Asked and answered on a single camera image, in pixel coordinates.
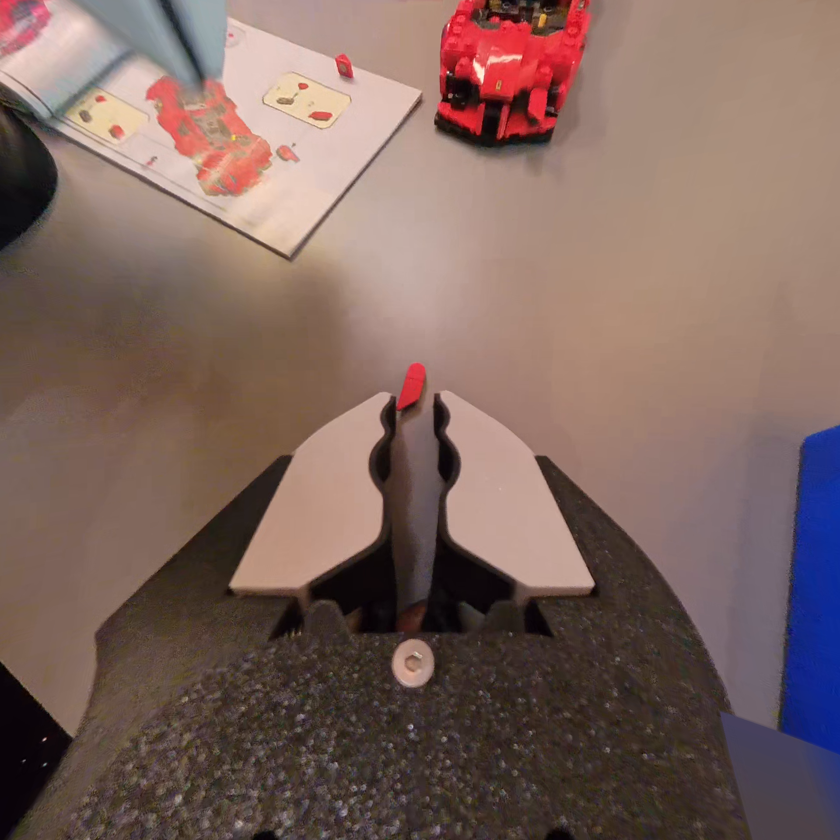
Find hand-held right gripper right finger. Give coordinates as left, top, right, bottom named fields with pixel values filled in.
left=430, top=390, right=598, bottom=621

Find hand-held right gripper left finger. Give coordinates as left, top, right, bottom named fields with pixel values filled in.
left=227, top=391, right=400, bottom=621

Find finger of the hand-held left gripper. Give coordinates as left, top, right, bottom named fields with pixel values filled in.
left=77, top=0, right=196, bottom=85
left=172, top=0, right=228, bottom=84

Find red curved lego piece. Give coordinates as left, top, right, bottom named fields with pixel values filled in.
left=396, top=363, right=427, bottom=412

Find lego instruction booklet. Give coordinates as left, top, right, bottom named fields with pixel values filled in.
left=0, top=0, right=424, bottom=260

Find red lego car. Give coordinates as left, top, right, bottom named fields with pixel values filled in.
left=433, top=0, right=593, bottom=147

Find blue plastic bin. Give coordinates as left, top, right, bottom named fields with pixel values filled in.
left=780, top=425, right=840, bottom=752

